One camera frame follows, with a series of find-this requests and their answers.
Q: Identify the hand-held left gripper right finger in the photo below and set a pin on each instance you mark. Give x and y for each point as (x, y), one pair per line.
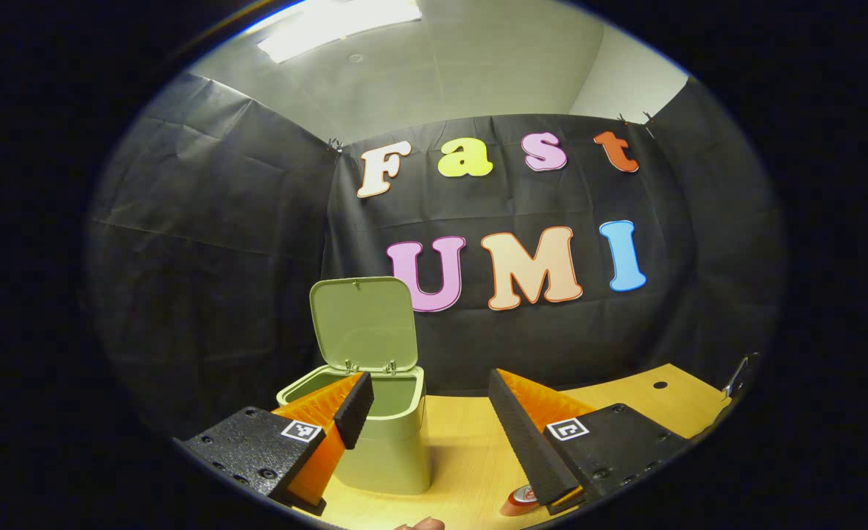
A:
(526, 442)

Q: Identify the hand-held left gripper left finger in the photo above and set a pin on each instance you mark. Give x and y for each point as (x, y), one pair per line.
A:
(356, 408)

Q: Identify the red pop can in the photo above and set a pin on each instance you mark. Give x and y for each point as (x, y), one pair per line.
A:
(518, 501)

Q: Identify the wooden desktop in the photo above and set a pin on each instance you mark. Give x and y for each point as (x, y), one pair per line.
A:
(463, 456)

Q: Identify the ceiling light panel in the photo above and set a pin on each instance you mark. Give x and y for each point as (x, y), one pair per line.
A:
(338, 26)

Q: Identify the light green desktop garbage bin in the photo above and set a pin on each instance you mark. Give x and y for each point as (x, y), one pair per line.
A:
(389, 456)

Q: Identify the black backdrop cloth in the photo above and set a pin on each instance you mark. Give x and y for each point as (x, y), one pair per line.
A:
(205, 294)

